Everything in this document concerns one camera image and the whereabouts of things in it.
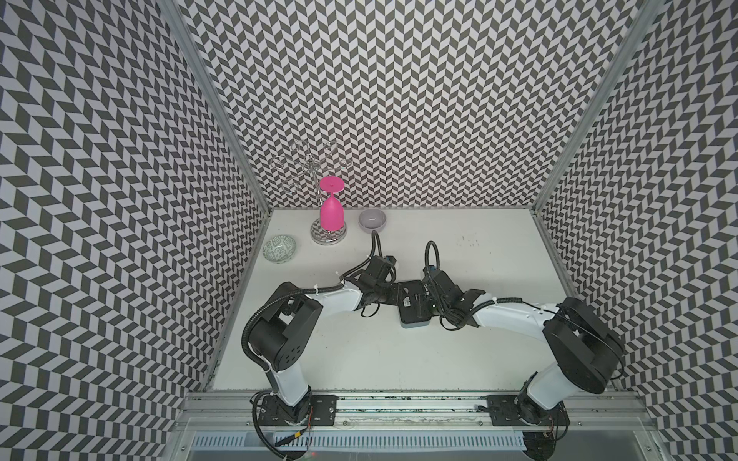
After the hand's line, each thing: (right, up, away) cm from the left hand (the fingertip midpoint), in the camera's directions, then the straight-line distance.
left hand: (400, 297), depth 92 cm
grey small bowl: (-10, +26, +17) cm, 33 cm away
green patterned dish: (-44, +15, +12) cm, 48 cm away
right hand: (+6, -4, -2) cm, 7 cm away
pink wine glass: (-22, +29, -3) cm, 36 cm away
